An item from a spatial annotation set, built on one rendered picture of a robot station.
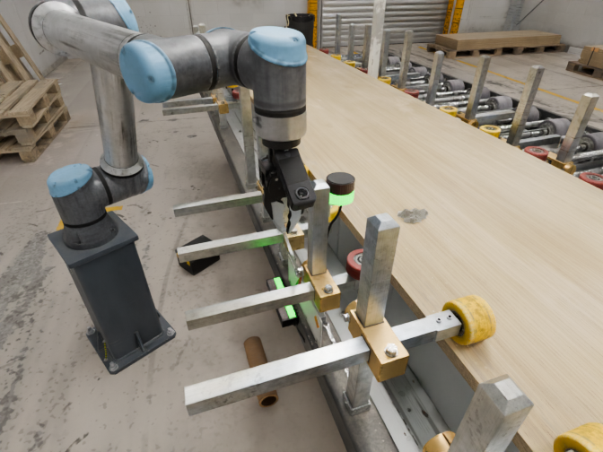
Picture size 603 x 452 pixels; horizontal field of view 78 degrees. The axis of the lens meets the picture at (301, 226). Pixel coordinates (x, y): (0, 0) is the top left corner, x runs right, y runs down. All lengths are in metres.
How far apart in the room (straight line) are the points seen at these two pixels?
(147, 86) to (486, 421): 0.61
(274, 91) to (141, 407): 1.45
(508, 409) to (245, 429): 1.32
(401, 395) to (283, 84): 0.75
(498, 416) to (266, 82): 0.53
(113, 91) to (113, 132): 0.16
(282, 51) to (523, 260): 0.72
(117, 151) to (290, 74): 0.94
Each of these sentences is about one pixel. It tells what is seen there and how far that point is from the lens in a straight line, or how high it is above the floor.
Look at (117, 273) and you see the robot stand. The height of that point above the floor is 0.46.
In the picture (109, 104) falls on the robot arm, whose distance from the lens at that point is 1.34.
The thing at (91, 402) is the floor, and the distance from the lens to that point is 1.90.
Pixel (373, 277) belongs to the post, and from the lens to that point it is 0.58.
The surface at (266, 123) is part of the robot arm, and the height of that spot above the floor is 1.25.
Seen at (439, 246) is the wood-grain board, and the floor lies 0.90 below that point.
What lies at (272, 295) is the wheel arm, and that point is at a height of 0.86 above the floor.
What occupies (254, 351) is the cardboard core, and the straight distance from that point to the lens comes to 1.74.
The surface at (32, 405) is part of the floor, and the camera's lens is 2.01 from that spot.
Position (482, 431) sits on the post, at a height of 1.08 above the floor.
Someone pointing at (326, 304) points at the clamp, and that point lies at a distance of 0.86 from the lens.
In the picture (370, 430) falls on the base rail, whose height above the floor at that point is 0.70.
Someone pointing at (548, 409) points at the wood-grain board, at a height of 0.90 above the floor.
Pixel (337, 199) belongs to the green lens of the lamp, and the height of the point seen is 1.07.
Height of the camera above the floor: 1.47
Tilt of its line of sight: 35 degrees down
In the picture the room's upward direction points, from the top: straight up
